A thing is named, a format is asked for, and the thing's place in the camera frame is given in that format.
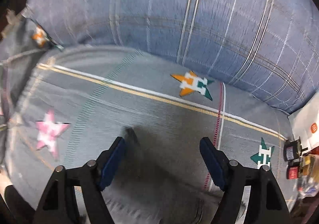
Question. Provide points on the white paper shopping bag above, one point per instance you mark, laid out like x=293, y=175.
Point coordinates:
x=304, y=124

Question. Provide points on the blue plaid pillow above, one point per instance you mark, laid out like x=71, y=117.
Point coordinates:
x=268, y=48

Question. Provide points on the clear plastic bag clutter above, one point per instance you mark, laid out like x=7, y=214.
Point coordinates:
x=307, y=184

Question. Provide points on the grey denim pants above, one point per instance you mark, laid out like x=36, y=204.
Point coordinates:
x=156, y=206

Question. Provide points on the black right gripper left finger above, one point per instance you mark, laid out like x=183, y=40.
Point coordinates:
x=58, y=203

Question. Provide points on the black red small box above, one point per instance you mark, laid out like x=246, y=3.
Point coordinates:
x=292, y=170

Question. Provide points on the grey star patterned quilt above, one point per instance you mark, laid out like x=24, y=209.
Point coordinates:
x=63, y=106

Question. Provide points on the black blue small box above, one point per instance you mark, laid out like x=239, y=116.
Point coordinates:
x=293, y=150

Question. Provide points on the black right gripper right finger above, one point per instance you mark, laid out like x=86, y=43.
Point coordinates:
x=266, y=202

